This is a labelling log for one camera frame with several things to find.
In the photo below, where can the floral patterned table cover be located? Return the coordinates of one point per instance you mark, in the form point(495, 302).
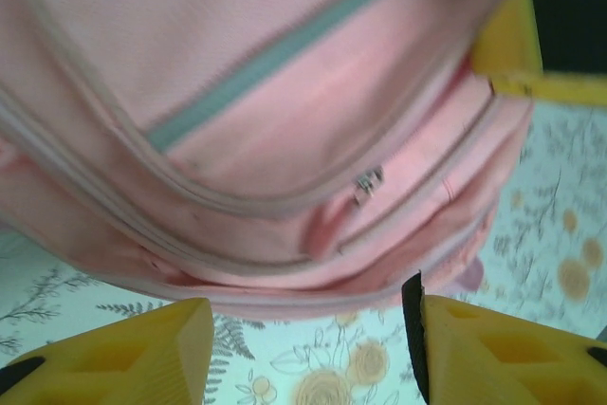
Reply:
point(545, 187)

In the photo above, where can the pink student backpack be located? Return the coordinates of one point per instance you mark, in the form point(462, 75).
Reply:
point(237, 92)

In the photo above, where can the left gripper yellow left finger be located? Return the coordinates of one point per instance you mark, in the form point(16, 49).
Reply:
point(118, 362)

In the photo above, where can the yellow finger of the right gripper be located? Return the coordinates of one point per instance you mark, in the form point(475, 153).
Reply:
point(507, 44)

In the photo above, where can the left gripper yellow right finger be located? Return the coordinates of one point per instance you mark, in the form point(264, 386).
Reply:
point(512, 362)

